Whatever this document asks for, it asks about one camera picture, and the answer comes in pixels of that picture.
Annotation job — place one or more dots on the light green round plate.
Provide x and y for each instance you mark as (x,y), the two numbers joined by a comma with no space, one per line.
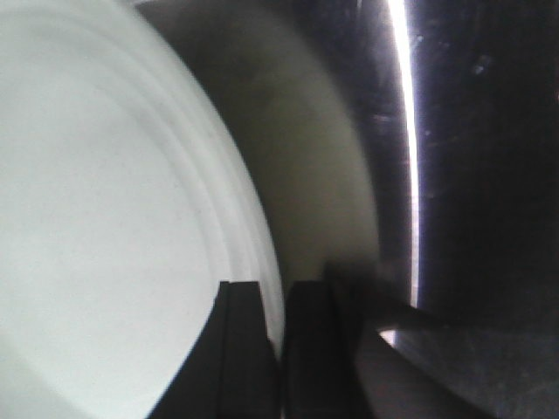
(124,205)

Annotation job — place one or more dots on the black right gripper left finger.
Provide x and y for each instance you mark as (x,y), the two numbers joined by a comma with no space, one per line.
(232,371)

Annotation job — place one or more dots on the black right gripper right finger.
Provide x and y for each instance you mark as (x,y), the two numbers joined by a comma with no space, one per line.
(336,363)

